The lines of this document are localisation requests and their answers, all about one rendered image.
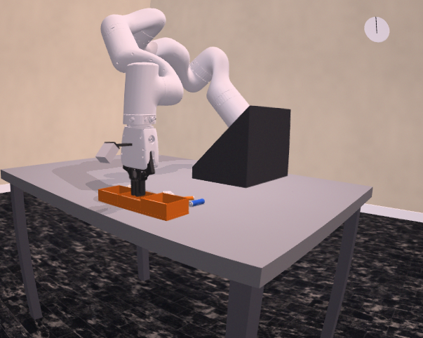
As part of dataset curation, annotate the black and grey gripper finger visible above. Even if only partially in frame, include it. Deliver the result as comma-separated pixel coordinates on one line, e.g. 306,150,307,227
135,152,155,197
123,165,137,196

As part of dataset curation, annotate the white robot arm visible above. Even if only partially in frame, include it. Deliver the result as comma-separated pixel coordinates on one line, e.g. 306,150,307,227
100,8,249,127

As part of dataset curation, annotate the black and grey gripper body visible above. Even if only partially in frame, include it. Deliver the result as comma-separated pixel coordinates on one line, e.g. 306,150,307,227
121,126,159,170

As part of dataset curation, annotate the blue aa battery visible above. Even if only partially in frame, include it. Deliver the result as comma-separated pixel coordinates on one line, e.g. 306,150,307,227
189,198,205,207

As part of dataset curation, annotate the orange three-compartment bin rack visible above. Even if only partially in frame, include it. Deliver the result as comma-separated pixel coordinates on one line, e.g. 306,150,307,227
98,185,189,221

